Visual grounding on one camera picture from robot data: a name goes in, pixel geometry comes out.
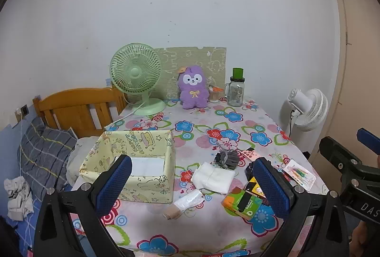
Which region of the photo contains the yellow and black packet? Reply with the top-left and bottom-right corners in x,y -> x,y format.
243,176 -> 266,196

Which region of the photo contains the small cup of cotton swabs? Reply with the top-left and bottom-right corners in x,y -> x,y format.
209,85 -> 223,103

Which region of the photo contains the white bedding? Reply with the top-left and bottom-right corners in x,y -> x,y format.
66,136 -> 100,183

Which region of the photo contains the floral tablecloth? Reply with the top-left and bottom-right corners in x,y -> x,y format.
70,97 -> 330,257

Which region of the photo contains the glass mug with green lid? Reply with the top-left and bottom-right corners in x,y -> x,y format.
225,67 -> 246,107

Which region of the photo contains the white crumpled cloth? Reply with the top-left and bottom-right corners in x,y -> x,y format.
4,176 -> 34,221

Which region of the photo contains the white standing fan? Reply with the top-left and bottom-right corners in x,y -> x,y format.
280,88 -> 328,145

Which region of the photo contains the white fan cable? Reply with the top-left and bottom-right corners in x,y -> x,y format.
104,109 -> 143,130

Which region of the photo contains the purple plush toy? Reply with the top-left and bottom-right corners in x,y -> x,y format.
177,65 -> 211,110

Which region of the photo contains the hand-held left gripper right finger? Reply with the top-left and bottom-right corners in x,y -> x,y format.
252,157 -> 351,257

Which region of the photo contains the grey plaid pillow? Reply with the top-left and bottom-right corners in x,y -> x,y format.
18,117 -> 78,195

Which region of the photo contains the beige door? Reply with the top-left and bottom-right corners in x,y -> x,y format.
325,0 -> 380,162

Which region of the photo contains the wooden bed headboard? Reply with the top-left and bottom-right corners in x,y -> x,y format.
33,87 -> 129,139

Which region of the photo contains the white towel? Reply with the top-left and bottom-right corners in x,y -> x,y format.
190,162 -> 236,195

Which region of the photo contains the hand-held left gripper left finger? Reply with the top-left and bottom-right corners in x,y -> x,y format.
33,154 -> 133,257

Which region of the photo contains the white plastic packet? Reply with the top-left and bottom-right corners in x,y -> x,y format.
173,189 -> 205,213

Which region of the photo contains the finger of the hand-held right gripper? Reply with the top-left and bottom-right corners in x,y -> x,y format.
357,128 -> 380,156
319,136 -> 375,178

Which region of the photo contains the orange green tissue pack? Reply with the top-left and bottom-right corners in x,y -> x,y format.
221,187 -> 263,220

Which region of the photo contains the yellow cartoon storage box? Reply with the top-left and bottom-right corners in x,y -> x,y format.
79,130 -> 176,205

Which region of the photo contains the beige sock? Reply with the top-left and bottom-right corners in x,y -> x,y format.
162,205 -> 181,219

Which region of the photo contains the dark grey glove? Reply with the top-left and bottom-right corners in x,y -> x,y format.
214,143 -> 242,171

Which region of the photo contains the white rainbow print card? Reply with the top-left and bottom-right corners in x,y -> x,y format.
280,159 -> 317,187

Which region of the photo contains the green desk fan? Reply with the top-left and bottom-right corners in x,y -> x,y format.
109,43 -> 166,116

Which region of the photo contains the person's right hand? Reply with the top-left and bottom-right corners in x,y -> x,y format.
351,220 -> 370,257

